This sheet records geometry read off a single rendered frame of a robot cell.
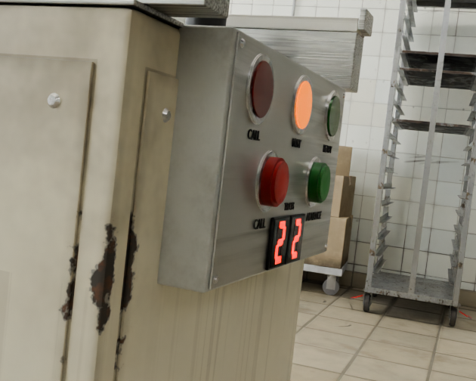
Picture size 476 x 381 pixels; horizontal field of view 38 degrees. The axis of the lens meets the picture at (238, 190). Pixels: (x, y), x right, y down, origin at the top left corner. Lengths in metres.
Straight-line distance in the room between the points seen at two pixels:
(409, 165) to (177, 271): 4.12
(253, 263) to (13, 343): 0.14
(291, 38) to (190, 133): 0.27
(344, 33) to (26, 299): 0.36
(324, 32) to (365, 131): 3.90
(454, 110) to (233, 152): 4.12
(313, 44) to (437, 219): 3.87
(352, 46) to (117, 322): 0.34
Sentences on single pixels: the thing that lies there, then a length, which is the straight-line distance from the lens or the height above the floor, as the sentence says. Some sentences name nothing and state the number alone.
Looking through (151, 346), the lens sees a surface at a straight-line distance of 0.38.
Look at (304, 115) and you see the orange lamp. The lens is 0.46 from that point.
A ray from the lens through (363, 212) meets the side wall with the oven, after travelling 4.50.
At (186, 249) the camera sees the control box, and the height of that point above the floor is 0.72.
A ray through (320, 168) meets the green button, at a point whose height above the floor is 0.77.
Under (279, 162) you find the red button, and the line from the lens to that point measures 0.41.
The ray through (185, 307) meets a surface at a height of 0.68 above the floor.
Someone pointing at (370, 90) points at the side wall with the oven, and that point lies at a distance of 4.52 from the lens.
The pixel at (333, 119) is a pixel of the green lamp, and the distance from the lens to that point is 0.54.
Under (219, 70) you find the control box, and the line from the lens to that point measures 0.36.
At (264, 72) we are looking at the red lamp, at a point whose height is 0.82.
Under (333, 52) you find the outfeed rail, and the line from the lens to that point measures 0.60.
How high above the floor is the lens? 0.77
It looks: 3 degrees down
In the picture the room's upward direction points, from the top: 6 degrees clockwise
